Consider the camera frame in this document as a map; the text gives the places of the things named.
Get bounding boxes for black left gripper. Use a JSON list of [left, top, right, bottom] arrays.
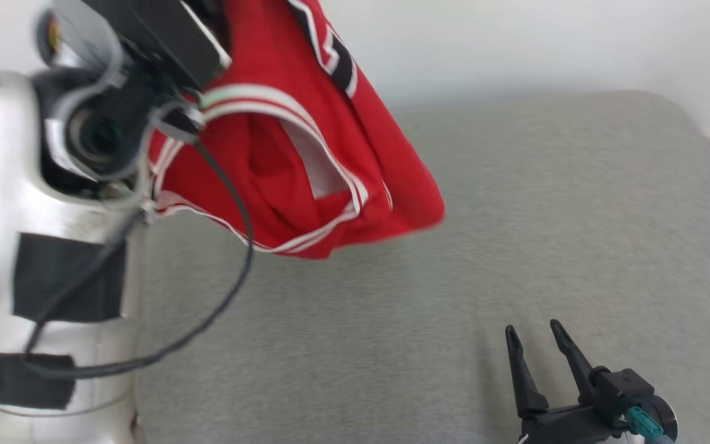
[[81, 0, 232, 91]]

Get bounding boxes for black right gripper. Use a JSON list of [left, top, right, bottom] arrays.
[[505, 319, 630, 444]]

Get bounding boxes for red jersey top white sleeves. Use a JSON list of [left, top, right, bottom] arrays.
[[145, 0, 446, 260]]

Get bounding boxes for grey fabric sofa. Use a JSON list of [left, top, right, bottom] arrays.
[[127, 91, 710, 444]]

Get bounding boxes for teal right camera connector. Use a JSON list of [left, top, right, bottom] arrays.
[[626, 406, 675, 444]]

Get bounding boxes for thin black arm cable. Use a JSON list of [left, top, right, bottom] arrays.
[[22, 139, 255, 380]]

